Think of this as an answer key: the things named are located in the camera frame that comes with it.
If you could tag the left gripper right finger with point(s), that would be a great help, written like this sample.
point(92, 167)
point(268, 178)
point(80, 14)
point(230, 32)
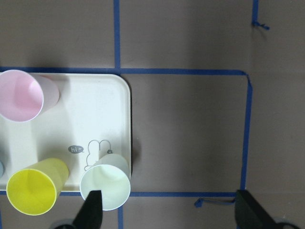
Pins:
point(249, 214)

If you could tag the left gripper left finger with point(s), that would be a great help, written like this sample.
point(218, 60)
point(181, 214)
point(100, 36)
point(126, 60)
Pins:
point(90, 215)

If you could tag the pale green plastic cup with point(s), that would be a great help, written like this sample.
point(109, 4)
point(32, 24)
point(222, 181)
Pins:
point(111, 176)

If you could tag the yellow plastic cup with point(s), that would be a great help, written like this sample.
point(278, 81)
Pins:
point(34, 190)

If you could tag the grey plastic cup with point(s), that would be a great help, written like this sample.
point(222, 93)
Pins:
point(1, 169)

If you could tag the pink plastic cup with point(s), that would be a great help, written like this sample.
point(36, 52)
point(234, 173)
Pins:
point(24, 96)

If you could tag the cream plastic tray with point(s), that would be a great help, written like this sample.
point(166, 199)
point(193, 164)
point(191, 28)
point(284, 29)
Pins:
point(92, 116)

